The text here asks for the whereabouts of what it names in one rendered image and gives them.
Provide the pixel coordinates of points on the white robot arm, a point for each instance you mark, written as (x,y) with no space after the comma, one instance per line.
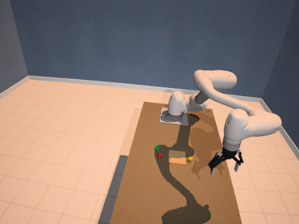
(237,126)

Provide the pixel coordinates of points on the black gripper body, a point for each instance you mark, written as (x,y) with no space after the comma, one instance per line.
(225,152)

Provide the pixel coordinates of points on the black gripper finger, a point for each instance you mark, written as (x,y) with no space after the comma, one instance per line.
(238,162)
(217,159)

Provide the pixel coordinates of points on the tan flat mat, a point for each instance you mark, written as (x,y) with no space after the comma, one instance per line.
(178,157)

